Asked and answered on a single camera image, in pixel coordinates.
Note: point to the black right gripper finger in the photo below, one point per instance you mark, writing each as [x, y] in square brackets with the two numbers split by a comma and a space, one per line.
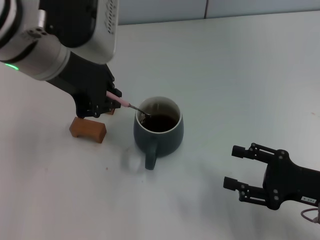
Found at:
[230, 182]
[240, 150]

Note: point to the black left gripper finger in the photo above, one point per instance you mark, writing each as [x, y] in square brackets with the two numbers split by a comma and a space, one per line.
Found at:
[118, 92]
[112, 105]

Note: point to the light brown arched wooden block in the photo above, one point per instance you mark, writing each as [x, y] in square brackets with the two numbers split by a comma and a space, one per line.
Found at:
[87, 130]

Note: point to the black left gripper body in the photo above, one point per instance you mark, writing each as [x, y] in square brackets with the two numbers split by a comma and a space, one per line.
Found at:
[87, 82]

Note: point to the reddish brown wooden block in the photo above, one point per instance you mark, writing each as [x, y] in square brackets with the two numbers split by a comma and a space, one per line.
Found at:
[111, 112]

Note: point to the grey ceramic cup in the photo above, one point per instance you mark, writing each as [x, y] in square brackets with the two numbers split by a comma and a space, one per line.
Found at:
[160, 142]

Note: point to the dark coffee liquid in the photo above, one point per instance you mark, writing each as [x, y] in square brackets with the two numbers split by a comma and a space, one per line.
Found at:
[162, 123]

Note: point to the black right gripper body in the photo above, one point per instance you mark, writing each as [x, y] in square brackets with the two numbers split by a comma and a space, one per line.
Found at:
[290, 180]

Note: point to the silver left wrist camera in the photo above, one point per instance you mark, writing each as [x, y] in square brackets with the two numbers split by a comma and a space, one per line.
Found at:
[105, 30]

